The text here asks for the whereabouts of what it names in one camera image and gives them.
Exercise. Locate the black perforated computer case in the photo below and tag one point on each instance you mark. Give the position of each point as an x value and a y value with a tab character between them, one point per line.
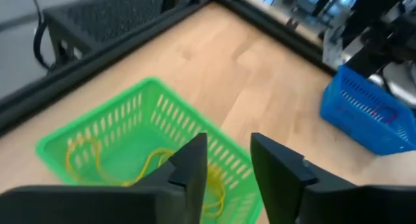
113	13

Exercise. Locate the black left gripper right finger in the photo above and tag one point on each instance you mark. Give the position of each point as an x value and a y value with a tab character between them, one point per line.
279	185

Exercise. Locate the yellow rubber band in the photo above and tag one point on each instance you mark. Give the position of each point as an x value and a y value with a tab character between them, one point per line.
67	159
221	191
152	152

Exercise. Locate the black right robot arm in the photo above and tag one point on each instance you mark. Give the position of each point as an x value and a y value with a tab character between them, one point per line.
373	3

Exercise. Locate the black metal table frame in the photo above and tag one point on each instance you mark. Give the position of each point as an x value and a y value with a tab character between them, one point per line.
113	60

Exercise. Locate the green plastic basket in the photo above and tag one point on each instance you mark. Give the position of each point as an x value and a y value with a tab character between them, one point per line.
130	152

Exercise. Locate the red rubber band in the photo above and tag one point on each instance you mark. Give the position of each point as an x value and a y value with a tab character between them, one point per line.
373	113

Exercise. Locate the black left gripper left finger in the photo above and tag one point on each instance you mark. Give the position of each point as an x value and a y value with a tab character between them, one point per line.
182	191

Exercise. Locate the blue plastic basket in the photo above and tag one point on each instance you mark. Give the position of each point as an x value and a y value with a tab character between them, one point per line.
357	136

